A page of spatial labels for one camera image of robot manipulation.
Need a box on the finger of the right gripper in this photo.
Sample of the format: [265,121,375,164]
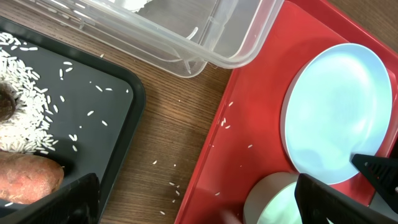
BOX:
[351,154,397,213]

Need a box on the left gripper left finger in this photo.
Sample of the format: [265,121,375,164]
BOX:
[1,173,100,224]

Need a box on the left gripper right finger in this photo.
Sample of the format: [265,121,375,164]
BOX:
[294,174,397,224]

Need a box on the green bowl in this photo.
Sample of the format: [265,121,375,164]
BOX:
[243,172,302,224]

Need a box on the orange sweet potato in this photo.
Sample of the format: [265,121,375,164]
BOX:
[1,151,64,205]

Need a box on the large light blue plate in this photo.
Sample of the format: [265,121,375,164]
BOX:
[280,43,393,185]

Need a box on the white rice pile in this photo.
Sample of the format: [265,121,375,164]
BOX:
[1,32,58,154]

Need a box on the brown food lump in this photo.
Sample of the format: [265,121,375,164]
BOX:
[0,83,16,121]

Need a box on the black waste tray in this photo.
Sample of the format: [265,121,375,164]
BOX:
[1,18,146,210]

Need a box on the clear plastic waste bin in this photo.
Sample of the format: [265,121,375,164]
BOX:
[24,0,284,78]

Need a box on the red serving tray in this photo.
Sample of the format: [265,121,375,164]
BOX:
[175,0,397,223]

